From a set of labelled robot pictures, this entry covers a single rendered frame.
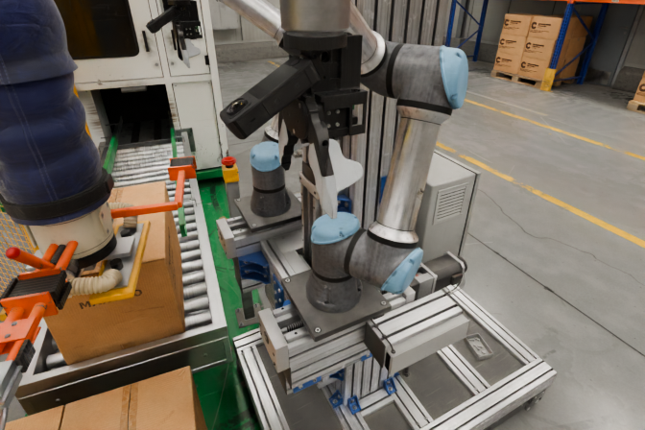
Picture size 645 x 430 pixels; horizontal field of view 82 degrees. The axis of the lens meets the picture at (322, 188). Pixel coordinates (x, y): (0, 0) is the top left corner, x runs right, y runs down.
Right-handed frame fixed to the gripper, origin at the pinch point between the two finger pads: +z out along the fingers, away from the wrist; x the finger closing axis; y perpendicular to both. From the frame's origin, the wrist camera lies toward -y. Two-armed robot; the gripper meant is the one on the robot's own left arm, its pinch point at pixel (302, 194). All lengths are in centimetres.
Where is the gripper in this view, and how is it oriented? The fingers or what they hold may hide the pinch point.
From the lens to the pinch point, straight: 50.1
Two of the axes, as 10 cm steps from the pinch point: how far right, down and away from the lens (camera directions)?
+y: 8.9, -2.2, 4.0
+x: -4.5, -4.3, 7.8
